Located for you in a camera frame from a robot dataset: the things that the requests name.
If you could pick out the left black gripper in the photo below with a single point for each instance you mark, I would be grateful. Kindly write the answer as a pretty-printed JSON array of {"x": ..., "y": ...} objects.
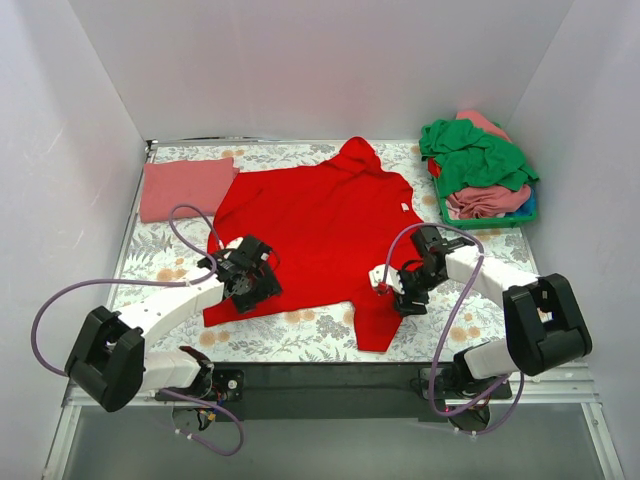
[{"x": 265, "y": 288}]

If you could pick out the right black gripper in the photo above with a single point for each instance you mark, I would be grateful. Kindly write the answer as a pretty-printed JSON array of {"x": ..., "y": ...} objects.
[{"x": 409, "y": 298}]

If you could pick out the red t shirt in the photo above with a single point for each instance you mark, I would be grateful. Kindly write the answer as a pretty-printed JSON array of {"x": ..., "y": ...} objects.
[{"x": 330, "y": 224}]

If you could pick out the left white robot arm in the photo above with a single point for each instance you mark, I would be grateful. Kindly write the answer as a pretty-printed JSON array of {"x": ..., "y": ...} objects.
[{"x": 112, "y": 359}]

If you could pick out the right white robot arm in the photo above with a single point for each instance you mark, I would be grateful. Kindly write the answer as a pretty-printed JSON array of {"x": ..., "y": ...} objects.
[{"x": 543, "y": 323}]

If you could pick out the floral patterned table mat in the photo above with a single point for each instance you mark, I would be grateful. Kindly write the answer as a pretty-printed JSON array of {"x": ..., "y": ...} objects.
[{"x": 323, "y": 333}]

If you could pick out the folded pink t shirt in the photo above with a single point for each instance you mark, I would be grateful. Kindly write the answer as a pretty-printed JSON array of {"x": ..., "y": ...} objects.
[{"x": 202, "y": 183}]

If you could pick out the pink crumpled t shirt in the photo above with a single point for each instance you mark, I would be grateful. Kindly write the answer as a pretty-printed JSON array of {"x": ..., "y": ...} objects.
[{"x": 496, "y": 201}]

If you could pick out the green plastic basket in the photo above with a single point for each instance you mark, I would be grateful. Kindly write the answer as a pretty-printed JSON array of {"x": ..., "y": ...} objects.
[{"x": 479, "y": 224}]

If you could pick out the blue crumpled garment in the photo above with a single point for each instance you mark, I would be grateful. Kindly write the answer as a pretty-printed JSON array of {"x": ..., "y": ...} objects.
[{"x": 528, "y": 208}]

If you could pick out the green crumpled t shirt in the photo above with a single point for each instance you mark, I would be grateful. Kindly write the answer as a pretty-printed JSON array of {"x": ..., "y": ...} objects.
[{"x": 470, "y": 157}]

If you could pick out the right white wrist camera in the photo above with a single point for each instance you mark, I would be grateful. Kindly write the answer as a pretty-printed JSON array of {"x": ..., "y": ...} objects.
[{"x": 383, "y": 278}]

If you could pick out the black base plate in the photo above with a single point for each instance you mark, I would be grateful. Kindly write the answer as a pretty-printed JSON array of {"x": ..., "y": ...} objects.
[{"x": 337, "y": 391}]

